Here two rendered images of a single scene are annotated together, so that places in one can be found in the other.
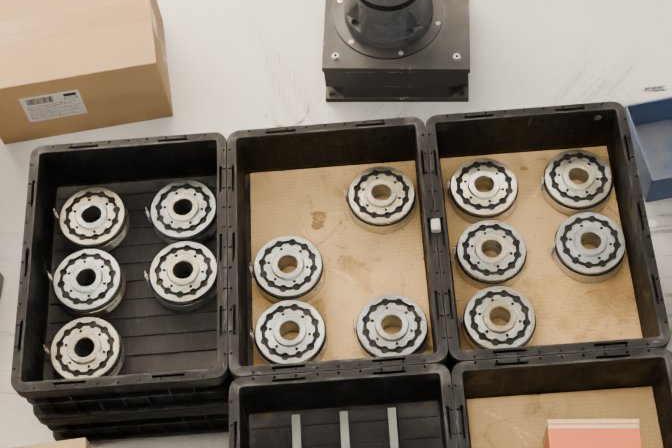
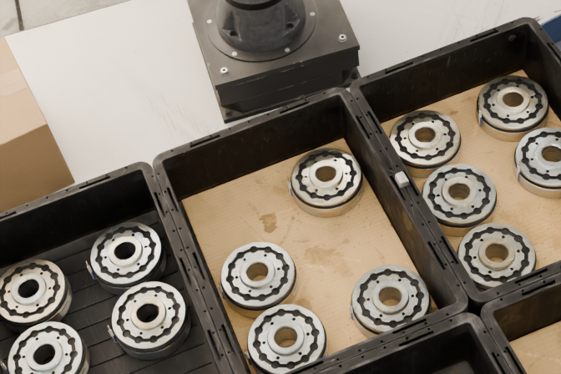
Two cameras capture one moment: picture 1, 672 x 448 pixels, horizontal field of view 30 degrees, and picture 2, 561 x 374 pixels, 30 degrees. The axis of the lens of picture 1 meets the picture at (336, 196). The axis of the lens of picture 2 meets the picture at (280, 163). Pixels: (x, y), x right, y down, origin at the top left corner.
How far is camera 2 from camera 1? 50 cm
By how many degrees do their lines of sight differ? 11
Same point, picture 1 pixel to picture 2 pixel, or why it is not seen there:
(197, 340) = not seen: outside the picture
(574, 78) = (452, 34)
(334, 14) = (209, 34)
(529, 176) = (462, 118)
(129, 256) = (82, 320)
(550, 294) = (532, 219)
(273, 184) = (209, 203)
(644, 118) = not seen: hidden behind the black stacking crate
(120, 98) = (17, 175)
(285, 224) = (236, 237)
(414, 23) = (292, 17)
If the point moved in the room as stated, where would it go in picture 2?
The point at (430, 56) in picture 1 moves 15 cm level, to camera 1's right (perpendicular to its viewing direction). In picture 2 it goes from (316, 45) to (396, 11)
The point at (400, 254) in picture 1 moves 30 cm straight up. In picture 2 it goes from (366, 229) to (353, 91)
